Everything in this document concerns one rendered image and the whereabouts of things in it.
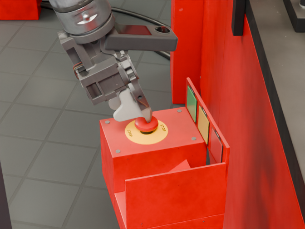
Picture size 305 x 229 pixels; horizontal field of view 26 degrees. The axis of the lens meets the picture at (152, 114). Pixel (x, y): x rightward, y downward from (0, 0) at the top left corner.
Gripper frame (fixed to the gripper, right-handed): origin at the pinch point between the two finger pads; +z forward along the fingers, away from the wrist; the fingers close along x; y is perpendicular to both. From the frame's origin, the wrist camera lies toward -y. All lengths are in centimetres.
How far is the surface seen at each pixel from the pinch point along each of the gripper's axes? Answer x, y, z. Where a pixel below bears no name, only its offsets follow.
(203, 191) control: 14.3, -2.3, 7.2
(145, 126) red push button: 1.2, 1.5, 1.1
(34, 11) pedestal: -198, 29, 69
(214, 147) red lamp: 10.0, -6.8, 3.7
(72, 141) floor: -102, 30, 75
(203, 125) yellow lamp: 4.7, -7.0, 3.3
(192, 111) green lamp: -0.9, -6.7, 4.1
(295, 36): -8.1, -29.2, 4.7
